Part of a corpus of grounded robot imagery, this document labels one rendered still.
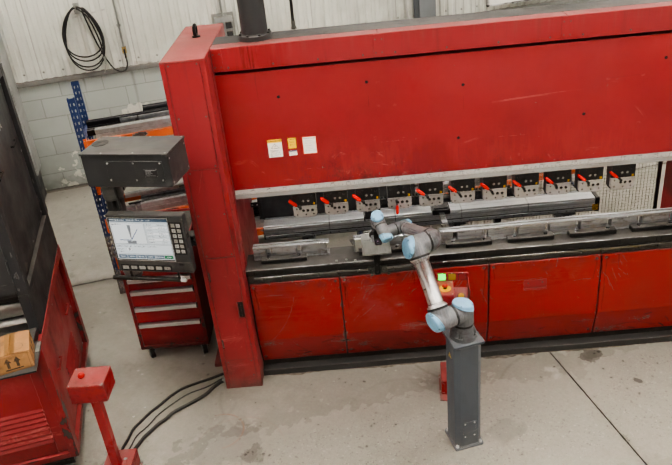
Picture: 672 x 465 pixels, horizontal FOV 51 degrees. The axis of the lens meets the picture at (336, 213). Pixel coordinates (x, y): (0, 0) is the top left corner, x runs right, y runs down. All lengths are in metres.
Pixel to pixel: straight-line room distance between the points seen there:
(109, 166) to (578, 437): 3.12
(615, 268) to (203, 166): 2.71
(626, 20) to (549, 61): 0.46
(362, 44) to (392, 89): 0.32
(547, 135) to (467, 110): 0.53
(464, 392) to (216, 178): 1.89
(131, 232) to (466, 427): 2.22
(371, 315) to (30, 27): 5.02
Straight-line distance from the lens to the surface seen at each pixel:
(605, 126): 4.60
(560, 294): 4.96
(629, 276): 5.05
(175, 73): 4.02
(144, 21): 8.13
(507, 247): 4.67
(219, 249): 4.44
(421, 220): 4.88
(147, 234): 3.97
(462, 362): 4.07
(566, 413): 4.80
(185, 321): 5.21
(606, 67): 4.47
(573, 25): 4.31
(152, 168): 3.78
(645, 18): 4.45
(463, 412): 4.32
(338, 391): 4.92
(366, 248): 4.45
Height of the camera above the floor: 3.27
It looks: 28 degrees down
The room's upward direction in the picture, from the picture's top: 6 degrees counter-clockwise
